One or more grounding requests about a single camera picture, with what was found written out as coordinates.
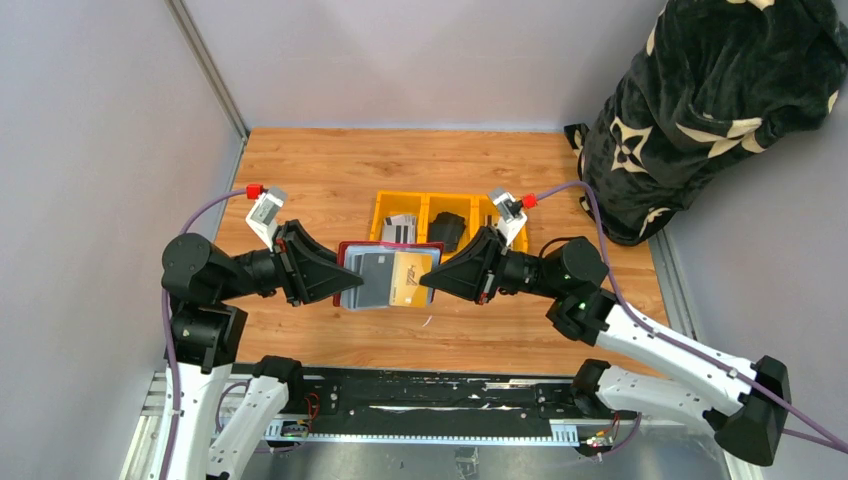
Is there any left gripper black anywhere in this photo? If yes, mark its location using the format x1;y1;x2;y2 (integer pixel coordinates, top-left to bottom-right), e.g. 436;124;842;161
218;217;365;302

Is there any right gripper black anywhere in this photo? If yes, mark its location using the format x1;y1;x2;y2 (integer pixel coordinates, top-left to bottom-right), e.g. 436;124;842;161
420;225;564;306

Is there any gold credit card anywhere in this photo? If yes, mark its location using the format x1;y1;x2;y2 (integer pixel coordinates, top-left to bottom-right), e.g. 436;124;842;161
389;252;433;308

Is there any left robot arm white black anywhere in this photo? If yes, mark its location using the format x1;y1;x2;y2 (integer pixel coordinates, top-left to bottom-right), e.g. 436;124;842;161
156;220;364;479

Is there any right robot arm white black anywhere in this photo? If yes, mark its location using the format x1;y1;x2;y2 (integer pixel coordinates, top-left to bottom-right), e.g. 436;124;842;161
421;227;791;466

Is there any black card holder in bin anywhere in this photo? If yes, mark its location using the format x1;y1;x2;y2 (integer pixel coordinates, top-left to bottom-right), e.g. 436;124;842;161
427;211;466;253

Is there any grey credit card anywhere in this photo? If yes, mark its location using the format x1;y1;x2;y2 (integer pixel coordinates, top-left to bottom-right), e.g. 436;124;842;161
341;252;395;311

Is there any white striped cards stack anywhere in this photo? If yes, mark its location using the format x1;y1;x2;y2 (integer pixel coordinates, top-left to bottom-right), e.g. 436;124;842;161
380;214;418;244

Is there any right yellow bin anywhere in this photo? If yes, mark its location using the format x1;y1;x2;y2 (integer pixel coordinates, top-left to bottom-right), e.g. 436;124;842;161
475;195;529;253

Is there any middle yellow bin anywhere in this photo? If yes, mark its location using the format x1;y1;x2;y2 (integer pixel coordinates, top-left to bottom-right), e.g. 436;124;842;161
421;193;476;262

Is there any black patterned blanket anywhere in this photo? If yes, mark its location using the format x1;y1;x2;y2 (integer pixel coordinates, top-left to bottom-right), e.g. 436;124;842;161
564;1;847;246

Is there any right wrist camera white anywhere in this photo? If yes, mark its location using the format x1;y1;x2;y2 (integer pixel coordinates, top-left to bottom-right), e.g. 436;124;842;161
488;187;528;247

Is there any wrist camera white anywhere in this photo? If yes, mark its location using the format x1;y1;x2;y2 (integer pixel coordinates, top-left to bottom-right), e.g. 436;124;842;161
245;185;288;250
488;187;528;247

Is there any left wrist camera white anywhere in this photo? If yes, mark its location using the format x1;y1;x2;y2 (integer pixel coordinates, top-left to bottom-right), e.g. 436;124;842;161
245;185;288;250

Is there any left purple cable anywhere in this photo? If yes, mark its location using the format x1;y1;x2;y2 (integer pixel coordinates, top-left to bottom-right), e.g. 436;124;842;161
158;184;266;480

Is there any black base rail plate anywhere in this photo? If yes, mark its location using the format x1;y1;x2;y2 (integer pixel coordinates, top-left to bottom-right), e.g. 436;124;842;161
279;367;614;439

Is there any aluminium frame post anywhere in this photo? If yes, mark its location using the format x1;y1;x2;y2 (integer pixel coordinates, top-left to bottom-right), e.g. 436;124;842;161
164;0;250;145

